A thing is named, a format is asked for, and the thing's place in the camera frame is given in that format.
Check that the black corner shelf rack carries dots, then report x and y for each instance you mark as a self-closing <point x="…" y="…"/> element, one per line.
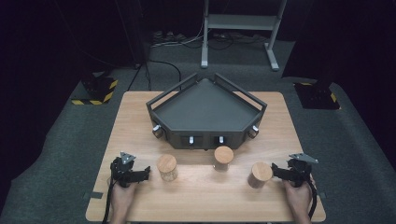
<point x="205" y="109"/>

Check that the dark curtain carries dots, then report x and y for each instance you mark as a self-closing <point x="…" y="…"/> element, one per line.
<point x="348" y="34"/>

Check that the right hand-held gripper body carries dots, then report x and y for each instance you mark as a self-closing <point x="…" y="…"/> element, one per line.
<point x="299" y="171"/>

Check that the glass jar with wooden lid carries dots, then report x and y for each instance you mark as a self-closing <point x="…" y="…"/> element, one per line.
<point x="261" y="171"/>

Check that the glass jar with dark contents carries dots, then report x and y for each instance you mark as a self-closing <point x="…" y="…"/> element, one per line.
<point x="223" y="154"/>

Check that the person's left hand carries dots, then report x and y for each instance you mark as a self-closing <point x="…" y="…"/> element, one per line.
<point x="123" y="199"/>

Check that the person's right hand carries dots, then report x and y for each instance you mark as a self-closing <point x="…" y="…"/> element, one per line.
<point x="298" y="199"/>

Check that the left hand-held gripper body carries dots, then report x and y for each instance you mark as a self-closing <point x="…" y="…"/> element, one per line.
<point x="122" y="172"/>

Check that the grey metal stand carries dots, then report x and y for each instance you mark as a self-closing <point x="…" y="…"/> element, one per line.
<point x="241" y="21"/>

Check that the glass jar with pale nuts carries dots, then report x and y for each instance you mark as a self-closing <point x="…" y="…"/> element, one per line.
<point x="166" y="163"/>

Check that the grey tape strip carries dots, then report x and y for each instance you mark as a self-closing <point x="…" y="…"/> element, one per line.
<point x="322" y="195"/>
<point x="93" y="195"/>

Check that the black base with striped edge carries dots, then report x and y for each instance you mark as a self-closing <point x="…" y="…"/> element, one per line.
<point x="99" y="88"/>
<point x="317" y="95"/>

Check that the power strip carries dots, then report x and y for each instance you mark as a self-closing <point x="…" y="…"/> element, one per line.
<point x="168" y="36"/>

